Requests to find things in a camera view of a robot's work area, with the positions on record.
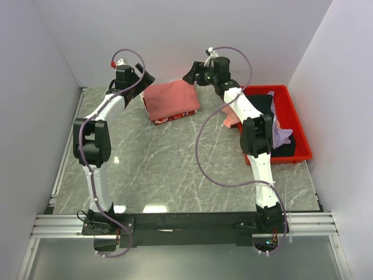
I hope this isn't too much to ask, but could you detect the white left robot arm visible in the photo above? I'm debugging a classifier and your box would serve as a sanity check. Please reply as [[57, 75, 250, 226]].
[[73, 61, 155, 235]]

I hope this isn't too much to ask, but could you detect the aluminium rail frame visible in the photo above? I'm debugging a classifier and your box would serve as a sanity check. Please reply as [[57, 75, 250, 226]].
[[19, 88, 351, 279]]

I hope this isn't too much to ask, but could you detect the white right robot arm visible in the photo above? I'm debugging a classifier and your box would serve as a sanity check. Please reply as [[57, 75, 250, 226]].
[[183, 57, 284, 233]]

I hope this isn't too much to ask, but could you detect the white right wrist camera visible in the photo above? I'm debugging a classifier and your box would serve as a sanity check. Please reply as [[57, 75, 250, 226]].
[[204, 47, 219, 67]]

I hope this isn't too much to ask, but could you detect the light salmon pink shirt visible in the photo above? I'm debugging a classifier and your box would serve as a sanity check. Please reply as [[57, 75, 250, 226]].
[[222, 106, 241, 128]]

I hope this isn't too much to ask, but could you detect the red plastic bin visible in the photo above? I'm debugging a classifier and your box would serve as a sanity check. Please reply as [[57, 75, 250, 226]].
[[238, 85, 312, 165]]

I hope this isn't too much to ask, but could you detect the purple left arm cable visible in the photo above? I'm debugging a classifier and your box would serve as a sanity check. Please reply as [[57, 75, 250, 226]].
[[78, 48, 146, 259]]

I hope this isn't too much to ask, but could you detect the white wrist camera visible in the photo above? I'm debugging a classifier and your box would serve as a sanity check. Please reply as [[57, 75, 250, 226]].
[[204, 47, 219, 67], [110, 58, 127, 69]]

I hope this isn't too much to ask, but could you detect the red white Coca-Cola shirt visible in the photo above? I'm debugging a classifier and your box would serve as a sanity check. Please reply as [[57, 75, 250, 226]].
[[141, 93, 200, 125]]

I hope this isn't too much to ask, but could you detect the lavender shirt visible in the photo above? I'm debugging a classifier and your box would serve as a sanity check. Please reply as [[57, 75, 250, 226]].
[[268, 91, 293, 149]]

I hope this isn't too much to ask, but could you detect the dusty rose t-shirt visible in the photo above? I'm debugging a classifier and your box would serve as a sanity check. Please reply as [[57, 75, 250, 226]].
[[142, 80, 200, 121]]

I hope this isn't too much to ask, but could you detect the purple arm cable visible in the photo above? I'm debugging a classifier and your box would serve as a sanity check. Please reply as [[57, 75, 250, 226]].
[[78, 48, 146, 259], [194, 45, 289, 256]]

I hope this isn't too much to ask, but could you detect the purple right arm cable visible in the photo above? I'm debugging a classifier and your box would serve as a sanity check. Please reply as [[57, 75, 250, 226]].
[[194, 45, 289, 256]]

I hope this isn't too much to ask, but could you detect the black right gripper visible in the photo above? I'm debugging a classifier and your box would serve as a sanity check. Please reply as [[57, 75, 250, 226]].
[[181, 62, 217, 88]]

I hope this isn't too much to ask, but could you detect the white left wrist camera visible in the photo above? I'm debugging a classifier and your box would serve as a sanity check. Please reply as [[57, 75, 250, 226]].
[[110, 58, 127, 69]]

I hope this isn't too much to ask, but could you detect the black shirt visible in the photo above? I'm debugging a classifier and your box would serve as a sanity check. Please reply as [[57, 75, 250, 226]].
[[247, 94, 296, 158]]

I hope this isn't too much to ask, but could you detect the black base crossbar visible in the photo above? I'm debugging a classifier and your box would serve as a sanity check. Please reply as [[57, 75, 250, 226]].
[[81, 212, 291, 249]]

